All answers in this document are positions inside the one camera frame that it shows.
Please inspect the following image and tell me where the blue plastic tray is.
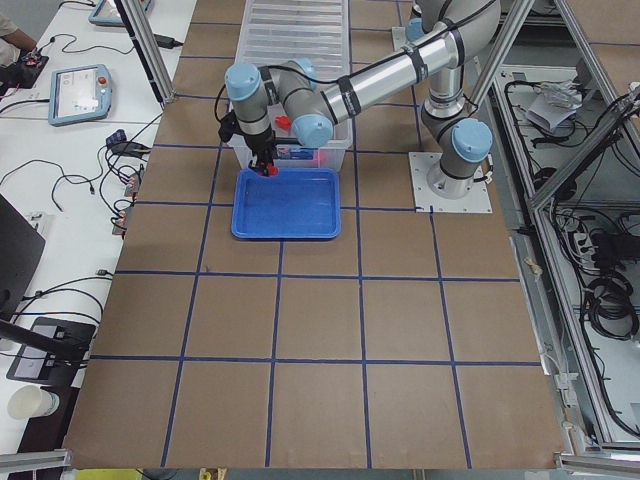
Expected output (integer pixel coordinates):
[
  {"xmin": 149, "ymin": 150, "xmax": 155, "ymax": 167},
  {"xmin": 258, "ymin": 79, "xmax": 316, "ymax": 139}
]
[{"xmin": 231, "ymin": 168, "xmax": 342, "ymax": 240}]

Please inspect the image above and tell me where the clear plastic storage box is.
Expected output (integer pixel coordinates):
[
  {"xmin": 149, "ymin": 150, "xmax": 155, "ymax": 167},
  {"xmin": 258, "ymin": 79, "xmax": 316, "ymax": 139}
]
[{"xmin": 268, "ymin": 105, "xmax": 353, "ymax": 171}]

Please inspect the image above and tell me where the black power adapter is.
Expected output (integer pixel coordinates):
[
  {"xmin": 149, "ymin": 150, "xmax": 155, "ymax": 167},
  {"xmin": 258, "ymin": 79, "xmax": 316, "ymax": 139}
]
[{"xmin": 154, "ymin": 34, "xmax": 183, "ymax": 49}]

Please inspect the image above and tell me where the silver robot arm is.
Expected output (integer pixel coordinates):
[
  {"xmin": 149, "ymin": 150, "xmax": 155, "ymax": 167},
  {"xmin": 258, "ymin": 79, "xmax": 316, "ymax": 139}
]
[{"xmin": 218, "ymin": 1, "xmax": 501, "ymax": 199}]

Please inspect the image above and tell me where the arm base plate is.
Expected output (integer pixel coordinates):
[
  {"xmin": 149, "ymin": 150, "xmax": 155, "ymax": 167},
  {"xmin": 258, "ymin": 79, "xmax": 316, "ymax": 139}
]
[
  {"xmin": 408, "ymin": 152, "xmax": 493, "ymax": 214},
  {"xmin": 391, "ymin": 26, "xmax": 422, "ymax": 59}
]

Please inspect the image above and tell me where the aluminium frame post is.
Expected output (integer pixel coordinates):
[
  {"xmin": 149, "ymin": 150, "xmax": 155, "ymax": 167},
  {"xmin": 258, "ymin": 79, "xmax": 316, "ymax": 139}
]
[{"xmin": 114, "ymin": 0, "xmax": 175, "ymax": 105}]

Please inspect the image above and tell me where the clear plastic box lid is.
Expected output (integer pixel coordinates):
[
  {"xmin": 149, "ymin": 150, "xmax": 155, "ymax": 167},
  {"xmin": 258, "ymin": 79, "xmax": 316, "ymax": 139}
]
[{"xmin": 235, "ymin": 0, "xmax": 350, "ymax": 81}]

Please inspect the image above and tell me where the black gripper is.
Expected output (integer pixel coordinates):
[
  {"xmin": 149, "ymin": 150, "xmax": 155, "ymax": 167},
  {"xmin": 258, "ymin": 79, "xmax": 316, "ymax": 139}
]
[{"xmin": 218, "ymin": 112, "xmax": 277, "ymax": 177}]

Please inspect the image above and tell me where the white paper cup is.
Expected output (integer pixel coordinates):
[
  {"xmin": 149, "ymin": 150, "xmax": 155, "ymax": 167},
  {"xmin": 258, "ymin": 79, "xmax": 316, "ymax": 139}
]
[{"xmin": 7, "ymin": 385, "xmax": 60, "ymax": 420}]

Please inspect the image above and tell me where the red block in box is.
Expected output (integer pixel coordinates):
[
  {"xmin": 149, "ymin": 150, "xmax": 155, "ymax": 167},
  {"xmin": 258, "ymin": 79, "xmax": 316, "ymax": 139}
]
[{"xmin": 274, "ymin": 115, "xmax": 292, "ymax": 131}]

